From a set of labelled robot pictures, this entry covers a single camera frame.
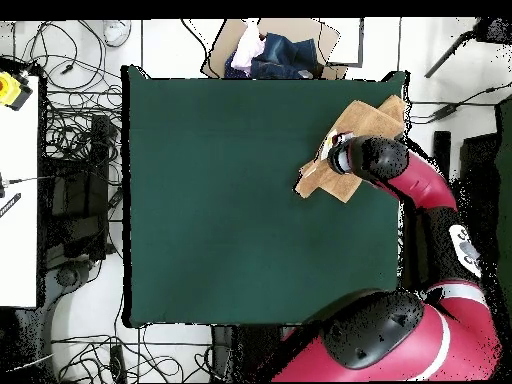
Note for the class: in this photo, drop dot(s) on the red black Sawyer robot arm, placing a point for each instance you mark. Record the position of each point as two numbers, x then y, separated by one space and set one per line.
424 184

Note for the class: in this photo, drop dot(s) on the yellow emergency stop box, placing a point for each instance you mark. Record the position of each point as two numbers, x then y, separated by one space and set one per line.
10 90

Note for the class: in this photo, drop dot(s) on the white shoe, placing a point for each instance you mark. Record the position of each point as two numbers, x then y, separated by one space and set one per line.
116 32

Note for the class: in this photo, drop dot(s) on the dark green table cloth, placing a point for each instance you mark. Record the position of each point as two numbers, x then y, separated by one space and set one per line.
200 220

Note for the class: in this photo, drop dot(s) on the blue denim garment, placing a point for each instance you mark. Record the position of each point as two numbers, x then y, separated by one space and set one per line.
288 56

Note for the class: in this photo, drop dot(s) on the white side table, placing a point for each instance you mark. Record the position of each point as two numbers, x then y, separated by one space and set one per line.
18 240

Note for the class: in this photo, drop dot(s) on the black stand frame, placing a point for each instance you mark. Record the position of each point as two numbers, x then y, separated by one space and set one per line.
86 200

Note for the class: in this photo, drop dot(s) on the black power strip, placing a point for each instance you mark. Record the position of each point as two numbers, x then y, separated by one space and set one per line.
118 362

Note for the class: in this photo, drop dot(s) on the pink garment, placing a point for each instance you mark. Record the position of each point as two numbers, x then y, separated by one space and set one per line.
246 52

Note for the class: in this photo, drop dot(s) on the brown cardboard box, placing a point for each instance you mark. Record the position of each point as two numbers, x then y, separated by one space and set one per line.
332 40

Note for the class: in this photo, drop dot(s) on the black chair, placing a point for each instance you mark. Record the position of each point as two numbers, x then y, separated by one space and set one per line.
478 168

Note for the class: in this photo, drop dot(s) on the orange-brown terry towel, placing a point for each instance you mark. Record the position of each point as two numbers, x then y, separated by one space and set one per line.
368 120

